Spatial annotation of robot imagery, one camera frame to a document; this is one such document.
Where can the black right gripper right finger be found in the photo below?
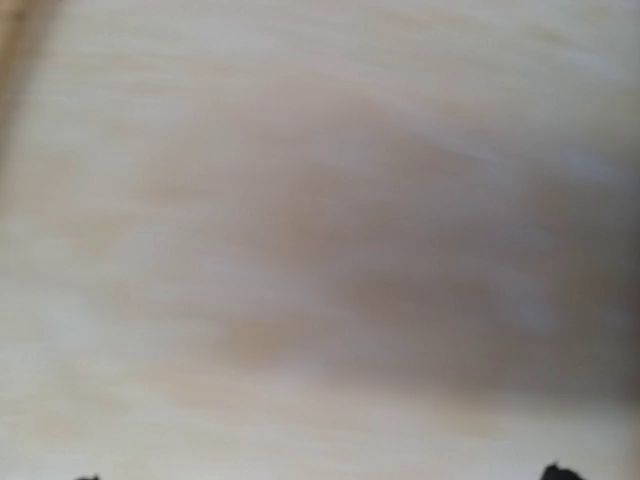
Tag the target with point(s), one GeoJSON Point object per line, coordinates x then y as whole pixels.
{"type": "Point", "coordinates": [554, 471]}

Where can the light wooden picture frame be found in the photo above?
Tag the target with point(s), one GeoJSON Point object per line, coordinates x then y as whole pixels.
{"type": "Point", "coordinates": [24, 29]}

